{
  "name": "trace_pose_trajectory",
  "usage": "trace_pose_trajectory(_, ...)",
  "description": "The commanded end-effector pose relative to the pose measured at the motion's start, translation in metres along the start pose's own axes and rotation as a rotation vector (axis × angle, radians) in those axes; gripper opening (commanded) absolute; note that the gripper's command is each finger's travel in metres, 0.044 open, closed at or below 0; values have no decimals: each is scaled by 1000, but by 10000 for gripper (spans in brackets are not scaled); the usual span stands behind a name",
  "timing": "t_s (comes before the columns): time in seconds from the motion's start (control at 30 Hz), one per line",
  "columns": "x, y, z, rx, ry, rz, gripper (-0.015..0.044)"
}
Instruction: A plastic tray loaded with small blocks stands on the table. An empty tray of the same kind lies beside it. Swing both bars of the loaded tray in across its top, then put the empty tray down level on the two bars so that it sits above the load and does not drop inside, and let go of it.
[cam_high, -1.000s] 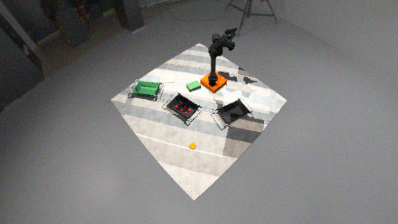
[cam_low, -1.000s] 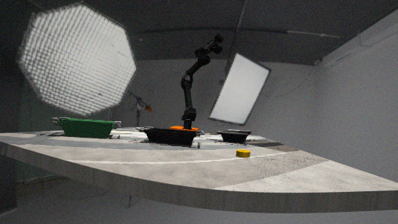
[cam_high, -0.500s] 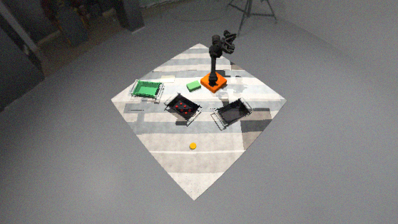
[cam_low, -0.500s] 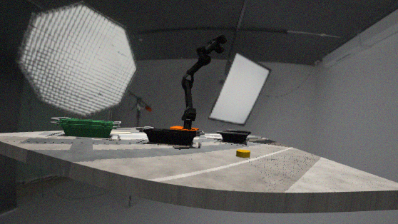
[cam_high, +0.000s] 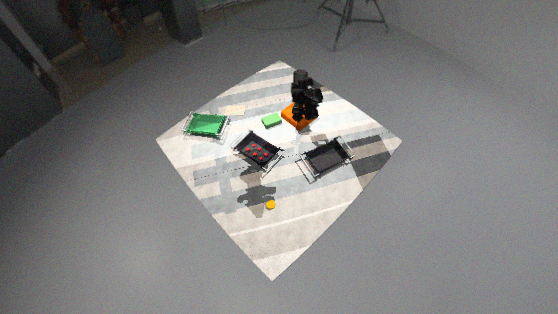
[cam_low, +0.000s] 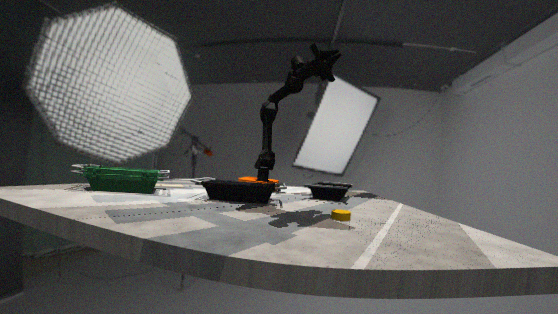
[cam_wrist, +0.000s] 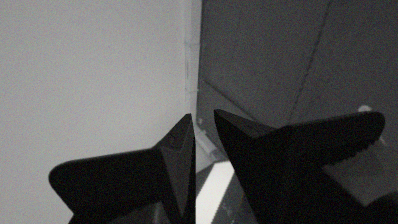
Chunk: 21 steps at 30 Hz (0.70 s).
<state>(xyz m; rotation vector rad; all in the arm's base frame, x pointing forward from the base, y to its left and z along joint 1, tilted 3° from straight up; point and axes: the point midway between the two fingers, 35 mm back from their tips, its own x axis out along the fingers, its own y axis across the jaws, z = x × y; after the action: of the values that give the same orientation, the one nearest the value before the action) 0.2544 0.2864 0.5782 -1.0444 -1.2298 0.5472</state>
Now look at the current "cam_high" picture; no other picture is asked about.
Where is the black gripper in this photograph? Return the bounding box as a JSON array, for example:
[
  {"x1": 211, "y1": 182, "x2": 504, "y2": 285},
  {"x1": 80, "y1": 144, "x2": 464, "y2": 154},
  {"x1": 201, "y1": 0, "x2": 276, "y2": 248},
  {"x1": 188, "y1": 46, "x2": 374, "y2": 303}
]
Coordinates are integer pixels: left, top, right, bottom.
[{"x1": 295, "y1": 77, "x2": 320, "y2": 121}]

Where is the yellow short cylinder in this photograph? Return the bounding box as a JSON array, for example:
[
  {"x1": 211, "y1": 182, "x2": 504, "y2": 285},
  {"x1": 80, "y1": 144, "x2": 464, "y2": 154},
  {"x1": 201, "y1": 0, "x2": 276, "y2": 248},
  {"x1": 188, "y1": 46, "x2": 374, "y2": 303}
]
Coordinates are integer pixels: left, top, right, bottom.
[{"x1": 266, "y1": 200, "x2": 275, "y2": 210}]

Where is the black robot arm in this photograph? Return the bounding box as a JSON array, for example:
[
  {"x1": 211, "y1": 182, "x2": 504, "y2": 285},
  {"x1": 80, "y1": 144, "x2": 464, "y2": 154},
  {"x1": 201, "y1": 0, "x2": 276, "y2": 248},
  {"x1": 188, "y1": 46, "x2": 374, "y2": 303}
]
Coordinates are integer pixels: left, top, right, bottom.
[{"x1": 291, "y1": 69, "x2": 323, "y2": 122}]

